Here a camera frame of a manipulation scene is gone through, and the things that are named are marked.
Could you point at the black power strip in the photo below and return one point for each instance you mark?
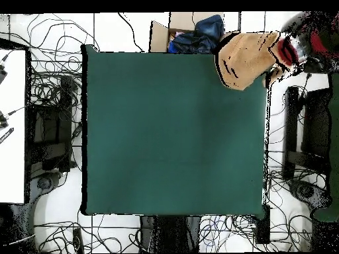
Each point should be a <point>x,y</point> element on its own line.
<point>78,239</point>
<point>263,225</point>

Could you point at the white side table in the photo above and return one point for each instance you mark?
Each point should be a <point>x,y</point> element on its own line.
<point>13,132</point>

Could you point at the green covered side table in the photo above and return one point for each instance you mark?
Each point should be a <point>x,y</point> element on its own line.
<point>335,158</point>

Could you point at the brown cardboard box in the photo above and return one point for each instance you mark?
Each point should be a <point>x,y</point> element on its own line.
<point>159,37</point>

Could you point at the black device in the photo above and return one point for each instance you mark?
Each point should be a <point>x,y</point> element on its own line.
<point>3,120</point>
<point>2,72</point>

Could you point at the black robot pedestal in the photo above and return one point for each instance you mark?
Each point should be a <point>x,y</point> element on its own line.
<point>172,232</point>

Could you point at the black slotted bar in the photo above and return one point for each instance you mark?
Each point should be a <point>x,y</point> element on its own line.
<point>6,135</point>

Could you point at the orange terry towel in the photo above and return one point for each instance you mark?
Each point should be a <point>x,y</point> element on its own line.
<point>246,60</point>

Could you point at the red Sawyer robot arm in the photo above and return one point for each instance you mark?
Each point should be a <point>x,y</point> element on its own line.
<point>320,39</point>

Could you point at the black equipment rack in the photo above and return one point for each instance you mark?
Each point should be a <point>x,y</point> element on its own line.
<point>50,127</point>
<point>315,121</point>

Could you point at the dark blue clothing pile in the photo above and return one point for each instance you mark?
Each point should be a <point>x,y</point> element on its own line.
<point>204,34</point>

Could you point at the black stand foot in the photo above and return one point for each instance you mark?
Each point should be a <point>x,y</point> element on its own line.
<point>43,183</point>
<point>307,194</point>

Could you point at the dark green table cloth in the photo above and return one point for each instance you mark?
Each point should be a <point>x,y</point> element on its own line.
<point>172,132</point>

